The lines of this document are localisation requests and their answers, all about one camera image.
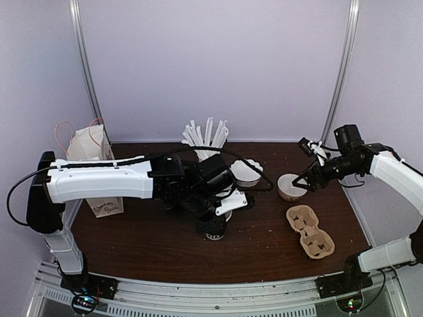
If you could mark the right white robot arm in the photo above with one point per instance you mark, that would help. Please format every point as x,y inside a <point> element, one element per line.
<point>383,163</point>

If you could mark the cardboard cup carrier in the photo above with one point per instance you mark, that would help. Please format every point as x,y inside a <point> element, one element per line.
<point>316,243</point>

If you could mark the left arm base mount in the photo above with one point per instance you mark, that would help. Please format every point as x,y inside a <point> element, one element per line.
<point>90,284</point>

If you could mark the right aluminium post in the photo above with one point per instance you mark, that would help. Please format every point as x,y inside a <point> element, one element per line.
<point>347,50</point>

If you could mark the aluminium front rail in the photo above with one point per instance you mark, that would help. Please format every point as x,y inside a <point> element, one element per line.
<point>296,297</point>

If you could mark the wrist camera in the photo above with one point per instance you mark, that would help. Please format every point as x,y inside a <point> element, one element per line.
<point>228,202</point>
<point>314,149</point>

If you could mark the white cup of straws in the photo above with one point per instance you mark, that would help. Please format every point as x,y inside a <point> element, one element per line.
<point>211,136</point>

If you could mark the white paper bag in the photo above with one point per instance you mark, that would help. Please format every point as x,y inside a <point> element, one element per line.
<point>91,145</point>

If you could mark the aluminium post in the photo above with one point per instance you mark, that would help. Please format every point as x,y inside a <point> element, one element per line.
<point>75,11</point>
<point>347,50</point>

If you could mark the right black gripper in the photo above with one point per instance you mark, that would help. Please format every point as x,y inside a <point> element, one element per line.
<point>315,172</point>

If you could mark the left aluminium post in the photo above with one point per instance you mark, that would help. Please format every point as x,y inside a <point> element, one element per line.
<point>75,11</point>

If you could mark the white scalloped bowl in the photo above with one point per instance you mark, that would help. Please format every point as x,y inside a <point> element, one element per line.
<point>246,177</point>

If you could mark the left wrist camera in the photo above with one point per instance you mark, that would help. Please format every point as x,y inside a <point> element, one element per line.
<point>228,202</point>

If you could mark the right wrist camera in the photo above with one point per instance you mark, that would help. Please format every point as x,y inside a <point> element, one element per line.
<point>314,149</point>

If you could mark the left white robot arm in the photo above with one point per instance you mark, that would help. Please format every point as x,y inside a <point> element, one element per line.
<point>206,190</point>

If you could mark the white round bowl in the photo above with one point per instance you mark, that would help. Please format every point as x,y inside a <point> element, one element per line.
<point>287,190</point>

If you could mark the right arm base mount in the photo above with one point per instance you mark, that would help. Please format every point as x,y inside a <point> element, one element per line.
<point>340,284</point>

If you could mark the stack of paper cups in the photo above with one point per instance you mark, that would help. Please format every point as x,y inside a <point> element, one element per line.
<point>214,229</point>

